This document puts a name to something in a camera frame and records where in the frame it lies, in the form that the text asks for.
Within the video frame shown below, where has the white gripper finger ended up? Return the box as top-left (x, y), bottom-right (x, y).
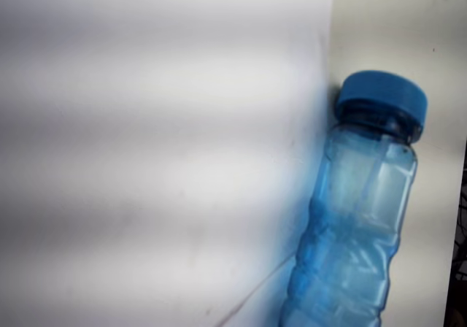
top-left (0, 0), bottom-right (336, 327)

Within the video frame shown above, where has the blue plastic bottle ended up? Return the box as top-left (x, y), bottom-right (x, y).
top-left (279, 70), bottom-right (430, 327)

